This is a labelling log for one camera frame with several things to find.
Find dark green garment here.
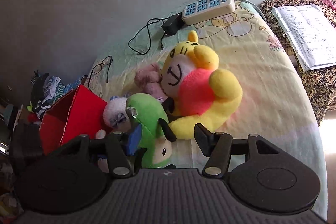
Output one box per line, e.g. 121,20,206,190
31,73,50,106

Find green striped garment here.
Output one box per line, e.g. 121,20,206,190
54,82,67,102

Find white bunny plush toy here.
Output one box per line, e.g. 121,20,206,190
95,94,132,173

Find black eyeglasses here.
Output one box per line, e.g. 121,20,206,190
87,55,113,90

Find green plush toy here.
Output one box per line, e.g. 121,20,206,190
126,93,177,169

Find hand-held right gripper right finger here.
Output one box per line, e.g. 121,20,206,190
194,123,280,178

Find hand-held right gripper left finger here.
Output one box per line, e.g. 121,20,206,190
56,126,143,178

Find stack of printed papers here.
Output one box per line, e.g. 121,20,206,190
271,4,336,71

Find red cardboard box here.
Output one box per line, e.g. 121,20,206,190
39,85,111,155

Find white power strip cord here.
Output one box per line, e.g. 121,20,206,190
234,0,284,30

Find black power adapter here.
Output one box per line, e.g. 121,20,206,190
161,13,184,37

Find yellow tiger plush toy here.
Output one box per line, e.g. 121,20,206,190
160,30,243,140

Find white power strip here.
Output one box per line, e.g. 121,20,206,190
182,0,236,26

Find thin black cable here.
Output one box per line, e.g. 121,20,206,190
128,18,168,55

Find blue floral towel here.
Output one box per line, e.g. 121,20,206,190
65,76,88,91

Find mauve teddy bear plush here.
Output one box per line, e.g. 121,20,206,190
134,63,166,101

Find brown floral cloth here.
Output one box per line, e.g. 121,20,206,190
260,0,336,126

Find black white striped garment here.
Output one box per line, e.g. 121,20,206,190
35,98,53,115

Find white blue patterned garment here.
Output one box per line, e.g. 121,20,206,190
43,76,62,98

